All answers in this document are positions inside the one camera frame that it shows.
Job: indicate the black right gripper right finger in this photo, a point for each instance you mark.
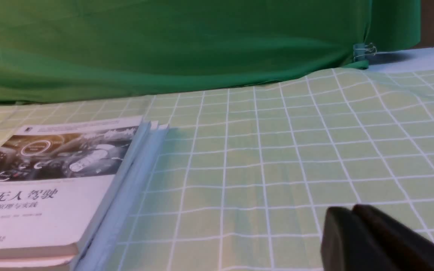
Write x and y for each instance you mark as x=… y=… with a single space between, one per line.
x=409 y=250

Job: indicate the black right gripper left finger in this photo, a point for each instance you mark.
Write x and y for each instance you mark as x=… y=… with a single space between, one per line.
x=347 y=245

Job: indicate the green checkered tablecloth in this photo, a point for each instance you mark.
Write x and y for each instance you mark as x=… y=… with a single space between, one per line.
x=245 y=175

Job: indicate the silver binder clip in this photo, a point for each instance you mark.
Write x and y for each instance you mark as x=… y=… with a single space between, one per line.
x=362 y=50

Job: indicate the pale blue bottom book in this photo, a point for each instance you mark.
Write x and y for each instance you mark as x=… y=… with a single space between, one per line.
x=104 y=242

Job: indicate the white self-driving textbook top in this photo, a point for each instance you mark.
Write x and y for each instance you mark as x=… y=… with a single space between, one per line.
x=40 y=188

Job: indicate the green backdrop cloth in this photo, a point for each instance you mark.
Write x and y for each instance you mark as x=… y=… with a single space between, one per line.
x=67 y=50

